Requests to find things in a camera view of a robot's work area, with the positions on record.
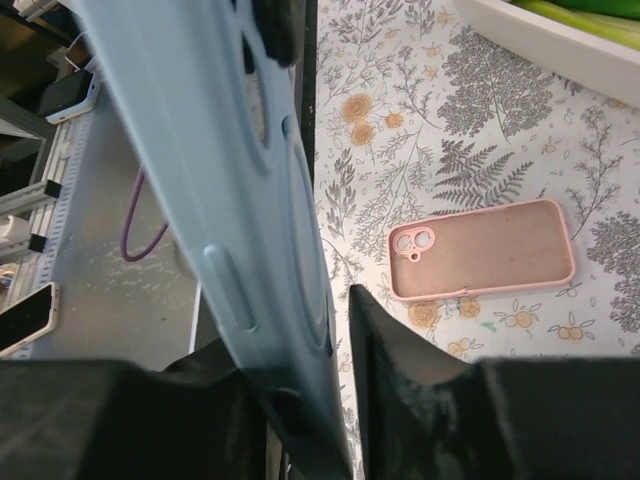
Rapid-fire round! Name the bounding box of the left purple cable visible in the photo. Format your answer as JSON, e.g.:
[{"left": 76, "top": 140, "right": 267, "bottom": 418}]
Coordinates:
[{"left": 122, "top": 169, "right": 171, "bottom": 264}]

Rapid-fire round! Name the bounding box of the cream oval plastic tray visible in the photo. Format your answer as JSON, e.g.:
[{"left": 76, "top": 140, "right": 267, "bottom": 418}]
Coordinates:
[{"left": 454, "top": 0, "right": 639, "bottom": 107}]

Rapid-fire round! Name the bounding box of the phone in cream case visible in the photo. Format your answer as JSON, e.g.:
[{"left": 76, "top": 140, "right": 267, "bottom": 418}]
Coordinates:
[{"left": 1, "top": 282, "right": 59, "bottom": 358}]

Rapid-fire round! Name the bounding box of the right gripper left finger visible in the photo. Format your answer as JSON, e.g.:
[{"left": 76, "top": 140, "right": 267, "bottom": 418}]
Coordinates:
[{"left": 1, "top": 340, "right": 286, "bottom": 479}]

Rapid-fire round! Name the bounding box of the phone in lavender case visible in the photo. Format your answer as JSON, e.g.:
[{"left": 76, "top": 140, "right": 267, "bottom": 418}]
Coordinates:
[{"left": 37, "top": 69, "right": 102, "bottom": 124}]

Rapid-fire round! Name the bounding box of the white slotted cable duct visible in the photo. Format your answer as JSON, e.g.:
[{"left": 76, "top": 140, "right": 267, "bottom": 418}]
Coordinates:
[{"left": 9, "top": 112, "right": 99, "bottom": 361}]

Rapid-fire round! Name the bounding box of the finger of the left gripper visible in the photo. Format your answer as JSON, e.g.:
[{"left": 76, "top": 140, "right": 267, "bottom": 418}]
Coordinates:
[{"left": 252, "top": 0, "right": 318, "bottom": 67}]

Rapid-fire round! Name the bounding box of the floral patterned table mat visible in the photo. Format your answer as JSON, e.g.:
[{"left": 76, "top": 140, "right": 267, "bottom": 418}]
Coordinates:
[{"left": 315, "top": 1, "right": 639, "bottom": 478}]

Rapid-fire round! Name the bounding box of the green bok choy toy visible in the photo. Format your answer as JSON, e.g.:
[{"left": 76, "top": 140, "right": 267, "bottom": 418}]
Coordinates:
[{"left": 511, "top": 0, "right": 639, "bottom": 50}]

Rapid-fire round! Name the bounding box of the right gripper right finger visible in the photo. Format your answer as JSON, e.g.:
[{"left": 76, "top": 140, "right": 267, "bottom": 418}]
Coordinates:
[{"left": 349, "top": 285, "right": 639, "bottom": 479}]

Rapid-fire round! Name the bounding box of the black phone blue case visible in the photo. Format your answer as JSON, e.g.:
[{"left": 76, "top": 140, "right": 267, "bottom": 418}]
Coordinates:
[{"left": 75, "top": 1, "right": 352, "bottom": 479}]

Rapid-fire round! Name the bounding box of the pink phone case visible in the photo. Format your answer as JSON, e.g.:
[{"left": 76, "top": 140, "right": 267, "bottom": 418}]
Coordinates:
[{"left": 387, "top": 199, "right": 576, "bottom": 302}]

